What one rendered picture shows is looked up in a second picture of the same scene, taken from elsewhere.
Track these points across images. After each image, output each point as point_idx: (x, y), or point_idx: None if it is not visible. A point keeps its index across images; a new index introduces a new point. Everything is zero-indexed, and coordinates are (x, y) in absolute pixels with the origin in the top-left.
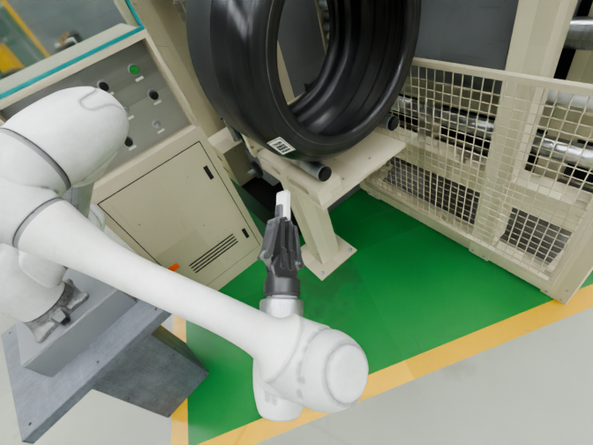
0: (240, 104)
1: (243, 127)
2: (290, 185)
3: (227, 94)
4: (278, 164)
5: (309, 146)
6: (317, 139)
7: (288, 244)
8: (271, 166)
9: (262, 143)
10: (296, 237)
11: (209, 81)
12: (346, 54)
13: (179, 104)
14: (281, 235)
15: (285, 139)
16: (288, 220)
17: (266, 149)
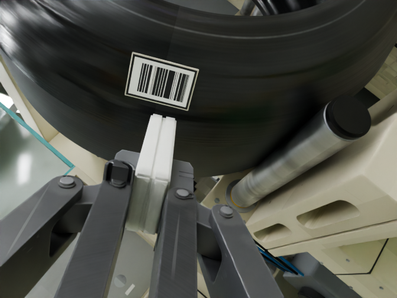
0: (19, 36)
1: (80, 106)
2: (322, 239)
3: (9, 49)
4: (273, 210)
5: (235, 49)
6: (247, 29)
7: (154, 297)
8: (277, 235)
9: (127, 110)
10: (241, 252)
11: (21, 81)
12: (298, 9)
13: (146, 240)
14: (84, 244)
15: (152, 53)
16: (161, 188)
17: (257, 211)
